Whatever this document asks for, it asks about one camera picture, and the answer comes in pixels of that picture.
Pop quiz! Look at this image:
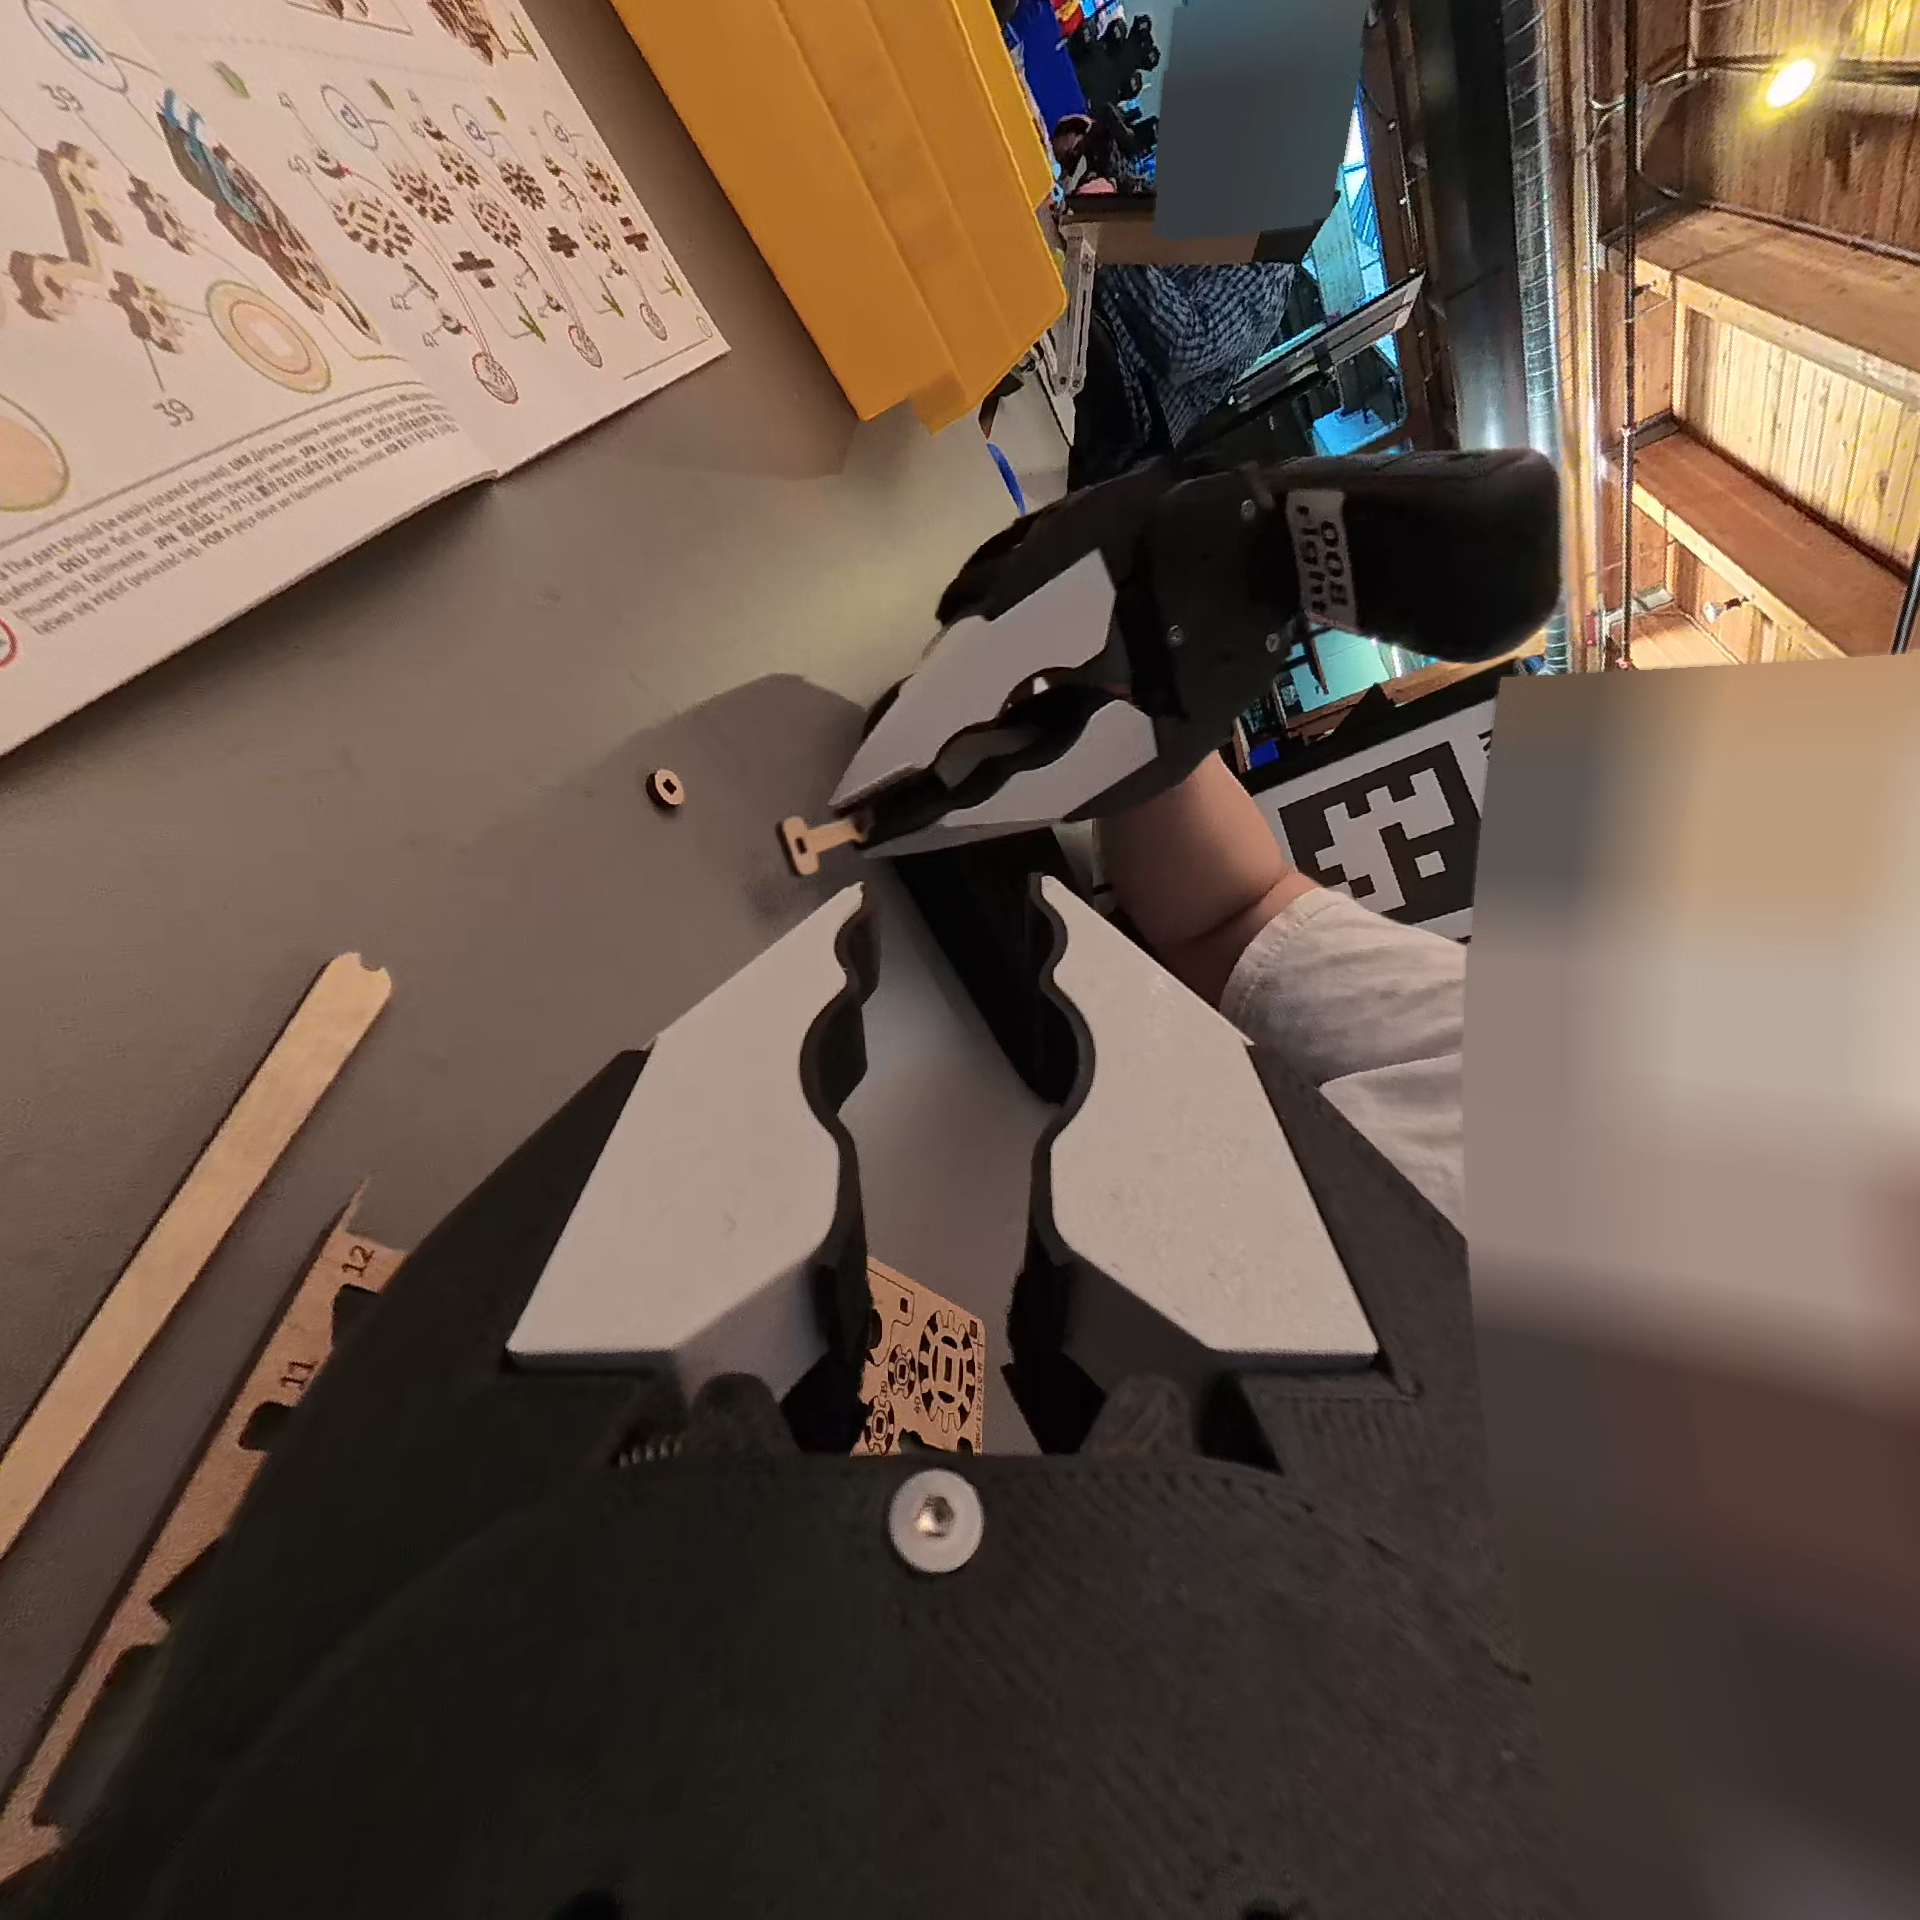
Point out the illustrated instruction booklet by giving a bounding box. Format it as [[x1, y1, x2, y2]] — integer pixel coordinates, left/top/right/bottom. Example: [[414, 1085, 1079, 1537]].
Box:
[[0, 0, 736, 760]]

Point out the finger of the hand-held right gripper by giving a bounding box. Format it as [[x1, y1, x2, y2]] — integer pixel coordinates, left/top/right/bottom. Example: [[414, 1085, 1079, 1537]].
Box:
[[827, 550, 1129, 817], [859, 696, 1169, 862]]

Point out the metal air duct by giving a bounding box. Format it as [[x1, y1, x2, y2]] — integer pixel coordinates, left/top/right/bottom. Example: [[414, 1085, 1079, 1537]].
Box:
[[1493, 0, 1599, 680]]

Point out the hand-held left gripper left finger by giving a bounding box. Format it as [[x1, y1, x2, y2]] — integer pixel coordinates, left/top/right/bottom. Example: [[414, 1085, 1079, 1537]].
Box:
[[505, 882, 882, 1450]]

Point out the pointed wooden stick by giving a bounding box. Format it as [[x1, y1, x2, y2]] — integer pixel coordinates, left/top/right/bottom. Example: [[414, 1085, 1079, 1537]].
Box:
[[0, 949, 395, 1565]]

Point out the laser-cut wooden parts sheet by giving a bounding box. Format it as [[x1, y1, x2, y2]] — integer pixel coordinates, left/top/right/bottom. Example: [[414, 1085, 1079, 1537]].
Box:
[[0, 1180, 994, 1876]]

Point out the yellow plastic bin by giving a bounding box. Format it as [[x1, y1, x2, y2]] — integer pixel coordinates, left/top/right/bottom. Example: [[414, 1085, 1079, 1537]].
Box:
[[607, 0, 1070, 435]]

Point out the person's right forearm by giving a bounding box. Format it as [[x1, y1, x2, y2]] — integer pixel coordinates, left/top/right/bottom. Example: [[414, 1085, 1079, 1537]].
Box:
[[1101, 748, 1323, 1010]]

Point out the printed marker tag screen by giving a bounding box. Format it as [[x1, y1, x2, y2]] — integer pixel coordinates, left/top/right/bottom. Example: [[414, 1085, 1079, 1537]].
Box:
[[1241, 702, 1490, 943]]

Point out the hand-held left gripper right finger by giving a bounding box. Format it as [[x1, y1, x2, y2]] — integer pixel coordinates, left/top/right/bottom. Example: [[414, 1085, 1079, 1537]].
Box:
[[1027, 876, 1381, 1450]]

